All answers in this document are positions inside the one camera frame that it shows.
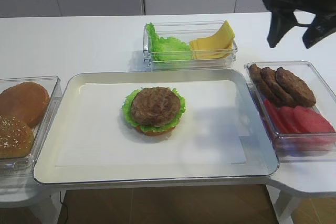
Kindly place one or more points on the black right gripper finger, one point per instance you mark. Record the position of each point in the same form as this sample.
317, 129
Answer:
281, 23
320, 28

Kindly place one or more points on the brown meat patty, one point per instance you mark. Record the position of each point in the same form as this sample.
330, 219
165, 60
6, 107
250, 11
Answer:
269, 77
155, 106
296, 87
255, 74

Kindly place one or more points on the leaning yellow cheese slice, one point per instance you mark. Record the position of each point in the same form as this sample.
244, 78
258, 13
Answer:
220, 39

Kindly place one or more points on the stacked yellow cheese slices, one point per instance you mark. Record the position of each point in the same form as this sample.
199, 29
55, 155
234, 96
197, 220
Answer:
205, 54

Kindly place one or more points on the clear lettuce cheese container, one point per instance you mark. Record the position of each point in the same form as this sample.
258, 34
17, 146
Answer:
186, 32

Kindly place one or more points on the green lettuce leaves in container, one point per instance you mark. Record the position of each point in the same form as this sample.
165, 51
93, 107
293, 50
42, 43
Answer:
167, 49

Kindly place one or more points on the lettuce leaf on burger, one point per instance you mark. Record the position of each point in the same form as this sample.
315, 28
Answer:
126, 111

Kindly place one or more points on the clear patty tomato container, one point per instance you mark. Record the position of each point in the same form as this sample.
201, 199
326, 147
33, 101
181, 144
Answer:
300, 146

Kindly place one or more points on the middle red tomato slice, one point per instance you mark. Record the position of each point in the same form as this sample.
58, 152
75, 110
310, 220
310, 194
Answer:
287, 117

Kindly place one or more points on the red tomato slice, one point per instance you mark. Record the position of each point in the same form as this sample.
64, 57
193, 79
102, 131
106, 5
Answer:
287, 117
274, 115
311, 121

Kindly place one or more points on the rear red tomato slice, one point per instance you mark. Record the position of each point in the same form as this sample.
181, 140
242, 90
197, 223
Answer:
274, 115

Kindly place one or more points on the front red tomato slice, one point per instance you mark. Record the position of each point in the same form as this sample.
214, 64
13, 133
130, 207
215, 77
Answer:
311, 121

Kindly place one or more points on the white serving tray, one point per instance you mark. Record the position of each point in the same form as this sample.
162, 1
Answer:
261, 159

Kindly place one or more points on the bottom bun on tray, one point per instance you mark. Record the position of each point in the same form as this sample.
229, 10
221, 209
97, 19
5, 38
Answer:
154, 133

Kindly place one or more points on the white paper sheet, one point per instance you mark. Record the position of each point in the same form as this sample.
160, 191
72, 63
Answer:
96, 133

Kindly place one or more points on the flat bottom bun half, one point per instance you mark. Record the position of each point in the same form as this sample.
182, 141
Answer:
26, 101

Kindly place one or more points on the clear bun container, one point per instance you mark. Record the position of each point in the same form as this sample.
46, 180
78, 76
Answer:
24, 165

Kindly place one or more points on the right sesame top bun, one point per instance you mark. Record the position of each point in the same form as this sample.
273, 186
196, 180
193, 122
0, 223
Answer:
16, 137

